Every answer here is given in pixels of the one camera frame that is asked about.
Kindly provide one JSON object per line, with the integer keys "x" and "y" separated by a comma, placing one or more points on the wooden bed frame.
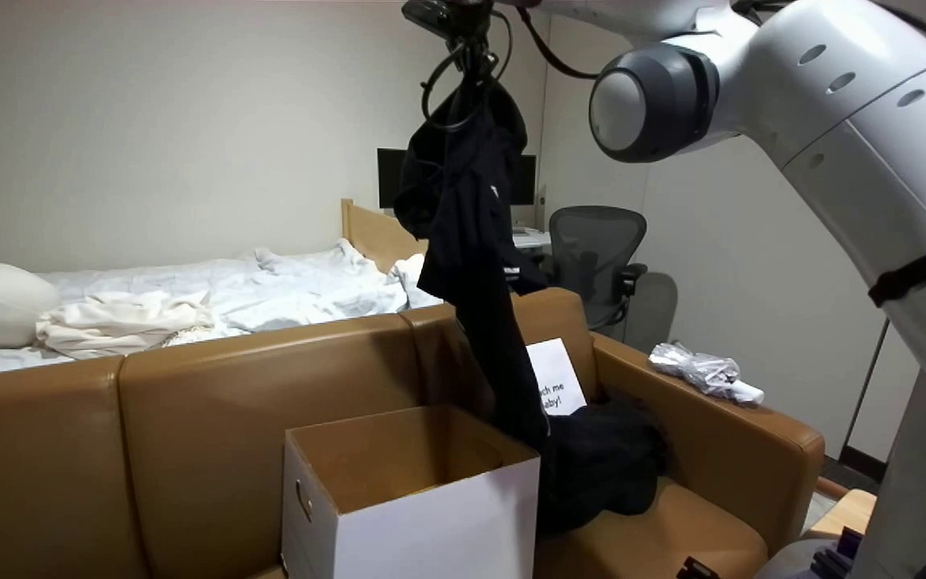
{"x": 370, "y": 231}

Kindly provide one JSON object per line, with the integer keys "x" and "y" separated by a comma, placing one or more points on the crumpled white cloth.
{"x": 715, "y": 376}

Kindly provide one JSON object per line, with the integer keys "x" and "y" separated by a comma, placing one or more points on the grey office chair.
{"x": 651, "y": 311}

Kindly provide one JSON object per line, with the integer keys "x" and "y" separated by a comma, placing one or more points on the small black sofa item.
{"x": 695, "y": 567}

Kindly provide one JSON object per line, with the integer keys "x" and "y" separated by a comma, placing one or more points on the small dark object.
{"x": 839, "y": 559}

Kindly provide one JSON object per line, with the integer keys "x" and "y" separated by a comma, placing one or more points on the brown leather sofa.
{"x": 163, "y": 452}

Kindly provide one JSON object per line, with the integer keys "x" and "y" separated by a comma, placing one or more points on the black striped track cloth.
{"x": 475, "y": 215}

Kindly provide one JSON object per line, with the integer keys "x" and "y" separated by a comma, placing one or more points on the white cardboard box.
{"x": 421, "y": 517}

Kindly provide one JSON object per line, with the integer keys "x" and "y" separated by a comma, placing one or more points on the cream crumpled blanket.
{"x": 122, "y": 322}

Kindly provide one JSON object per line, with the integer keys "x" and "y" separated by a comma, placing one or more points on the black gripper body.
{"x": 475, "y": 22}

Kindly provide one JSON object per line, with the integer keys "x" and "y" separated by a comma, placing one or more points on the white paper sign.
{"x": 562, "y": 376}

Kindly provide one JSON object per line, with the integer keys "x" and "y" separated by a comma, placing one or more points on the plain black cloth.
{"x": 603, "y": 469}

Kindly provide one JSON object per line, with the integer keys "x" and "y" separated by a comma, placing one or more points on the thin black pole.
{"x": 866, "y": 392}

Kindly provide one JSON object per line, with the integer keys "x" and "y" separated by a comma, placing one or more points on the white bed sheets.
{"x": 282, "y": 286}

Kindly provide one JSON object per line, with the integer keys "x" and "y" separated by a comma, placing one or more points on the small wooden table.
{"x": 843, "y": 514}

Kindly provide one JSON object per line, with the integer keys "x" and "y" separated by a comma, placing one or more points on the black mesh office chair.
{"x": 594, "y": 259}

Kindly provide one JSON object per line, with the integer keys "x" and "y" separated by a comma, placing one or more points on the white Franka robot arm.
{"x": 860, "y": 163}

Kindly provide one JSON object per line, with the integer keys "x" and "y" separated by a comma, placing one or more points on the black computer monitor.
{"x": 392, "y": 180}

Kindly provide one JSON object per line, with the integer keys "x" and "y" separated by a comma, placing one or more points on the white desk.
{"x": 532, "y": 240}

